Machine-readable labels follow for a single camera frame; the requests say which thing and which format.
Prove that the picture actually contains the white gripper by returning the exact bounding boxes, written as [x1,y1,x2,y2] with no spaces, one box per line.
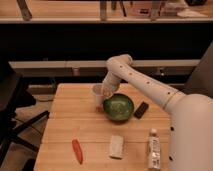
[101,78,120,98]

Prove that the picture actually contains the green ceramic bowl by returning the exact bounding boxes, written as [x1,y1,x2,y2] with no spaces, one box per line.
[103,93,134,122]

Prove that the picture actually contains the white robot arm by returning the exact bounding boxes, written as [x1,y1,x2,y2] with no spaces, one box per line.
[103,54,213,171]

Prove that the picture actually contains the black rectangular block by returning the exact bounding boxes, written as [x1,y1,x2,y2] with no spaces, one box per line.
[134,102,149,119]

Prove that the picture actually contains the white sponge block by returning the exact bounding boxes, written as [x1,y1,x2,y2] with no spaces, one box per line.
[109,135,124,159]

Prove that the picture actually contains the orange carrot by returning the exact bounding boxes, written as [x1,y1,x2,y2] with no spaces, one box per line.
[72,139,83,164]

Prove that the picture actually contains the white tube with cap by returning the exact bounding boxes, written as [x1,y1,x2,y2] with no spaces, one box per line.
[148,129,161,171]

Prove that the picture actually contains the grey box at right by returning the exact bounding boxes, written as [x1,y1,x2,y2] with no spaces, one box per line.
[183,41,213,98]

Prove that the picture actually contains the black office chair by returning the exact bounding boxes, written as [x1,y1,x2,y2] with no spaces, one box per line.
[0,59,49,167]

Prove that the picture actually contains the long grey metal rail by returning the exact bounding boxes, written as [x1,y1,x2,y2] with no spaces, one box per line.
[10,59,199,77]

